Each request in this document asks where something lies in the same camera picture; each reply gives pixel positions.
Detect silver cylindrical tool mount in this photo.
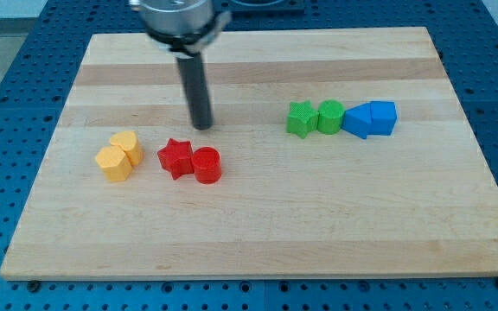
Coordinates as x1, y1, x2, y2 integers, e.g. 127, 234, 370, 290
129, 0, 232, 59

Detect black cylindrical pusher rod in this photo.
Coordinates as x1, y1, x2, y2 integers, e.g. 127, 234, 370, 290
176, 54, 214, 130

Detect red star block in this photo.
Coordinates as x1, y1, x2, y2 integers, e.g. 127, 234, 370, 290
156, 138, 194, 180

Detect red cylinder block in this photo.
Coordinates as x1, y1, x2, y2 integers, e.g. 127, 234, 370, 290
191, 147, 222, 184

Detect yellow heart block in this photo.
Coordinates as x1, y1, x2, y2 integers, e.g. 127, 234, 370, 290
109, 130, 144, 166

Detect yellow hexagon block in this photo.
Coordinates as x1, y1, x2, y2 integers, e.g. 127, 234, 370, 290
94, 146, 132, 182

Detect green star block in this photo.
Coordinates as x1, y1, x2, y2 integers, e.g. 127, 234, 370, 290
286, 100, 319, 139

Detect green cylinder block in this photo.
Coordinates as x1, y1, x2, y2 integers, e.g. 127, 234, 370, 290
317, 99, 345, 135

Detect wooden board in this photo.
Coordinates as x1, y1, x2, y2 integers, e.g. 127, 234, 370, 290
0, 27, 498, 281

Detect blue triangle block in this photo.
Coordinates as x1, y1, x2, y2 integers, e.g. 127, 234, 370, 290
342, 103, 372, 139

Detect blue pentagon block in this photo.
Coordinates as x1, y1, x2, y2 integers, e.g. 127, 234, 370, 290
369, 101, 398, 136

